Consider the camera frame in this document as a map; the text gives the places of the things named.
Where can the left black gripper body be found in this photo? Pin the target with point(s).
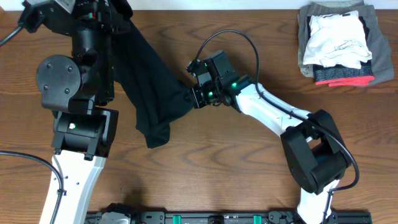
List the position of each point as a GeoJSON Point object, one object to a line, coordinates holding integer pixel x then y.
{"type": "Point", "coordinates": [90, 25]}

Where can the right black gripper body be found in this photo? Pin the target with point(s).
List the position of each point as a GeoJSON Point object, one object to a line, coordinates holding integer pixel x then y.
{"type": "Point", "coordinates": [206, 94]}

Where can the black t-shirt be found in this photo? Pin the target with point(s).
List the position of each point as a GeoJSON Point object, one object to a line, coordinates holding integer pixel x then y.
{"type": "Point", "coordinates": [158, 96]}

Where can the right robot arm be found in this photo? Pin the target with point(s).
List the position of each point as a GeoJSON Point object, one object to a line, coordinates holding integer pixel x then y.
{"type": "Point", "coordinates": [315, 152]}

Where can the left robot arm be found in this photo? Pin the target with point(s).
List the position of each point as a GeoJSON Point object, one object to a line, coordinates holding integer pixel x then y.
{"type": "Point", "coordinates": [77, 89]}

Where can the white folded garment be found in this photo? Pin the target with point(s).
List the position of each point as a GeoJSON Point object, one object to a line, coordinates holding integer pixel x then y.
{"type": "Point", "coordinates": [337, 39]}

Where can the grey folded garment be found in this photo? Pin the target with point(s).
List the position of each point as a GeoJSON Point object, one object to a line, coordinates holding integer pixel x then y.
{"type": "Point", "coordinates": [381, 63]}

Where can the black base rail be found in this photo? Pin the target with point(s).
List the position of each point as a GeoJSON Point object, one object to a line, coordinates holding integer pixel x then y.
{"type": "Point", "coordinates": [120, 213]}

